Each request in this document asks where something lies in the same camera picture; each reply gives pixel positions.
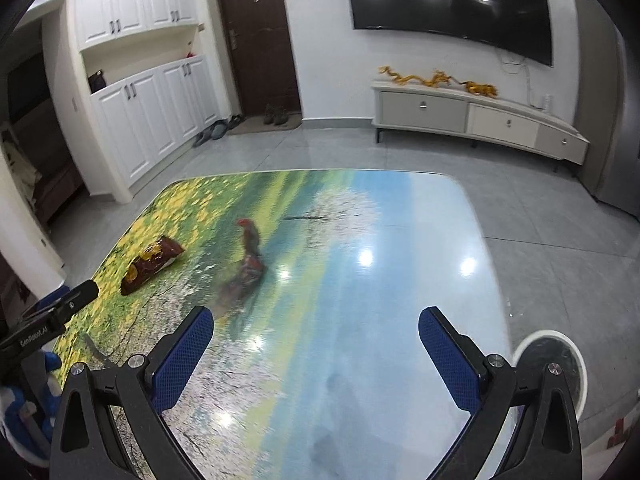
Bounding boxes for brown orange snack bag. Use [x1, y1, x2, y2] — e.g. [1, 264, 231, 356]
[120, 235, 184, 296]

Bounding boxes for white round trash bin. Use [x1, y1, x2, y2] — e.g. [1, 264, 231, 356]
[512, 330, 588, 420]

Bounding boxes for blue gloved left hand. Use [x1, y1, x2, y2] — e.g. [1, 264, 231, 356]
[1, 349, 62, 469]

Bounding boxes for landscape print coffee table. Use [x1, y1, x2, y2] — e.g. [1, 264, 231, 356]
[55, 170, 511, 479]

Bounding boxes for white shoe cabinet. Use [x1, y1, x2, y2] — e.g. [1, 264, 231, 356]
[73, 0, 220, 188]

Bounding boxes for grey slippers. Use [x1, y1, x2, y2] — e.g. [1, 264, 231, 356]
[192, 114, 245, 148]

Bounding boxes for brown door mat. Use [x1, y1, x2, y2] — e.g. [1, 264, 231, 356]
[226, 112, 304, 137]

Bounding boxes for white grey TV cabinet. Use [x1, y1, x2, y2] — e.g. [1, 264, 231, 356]
[372, 81, 589, 166]

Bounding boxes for dark brown entrance door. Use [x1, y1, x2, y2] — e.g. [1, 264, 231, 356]
[218, 0, 302, 117]

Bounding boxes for grey steel refrigerator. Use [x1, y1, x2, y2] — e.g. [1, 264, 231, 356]
[574, 0, 639, 217]

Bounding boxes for golden dragon ornament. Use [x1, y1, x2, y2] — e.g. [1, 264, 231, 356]
[378, 65, 499, 99]

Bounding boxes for black wall television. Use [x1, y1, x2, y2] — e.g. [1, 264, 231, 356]
[350, 0, 553, 66]

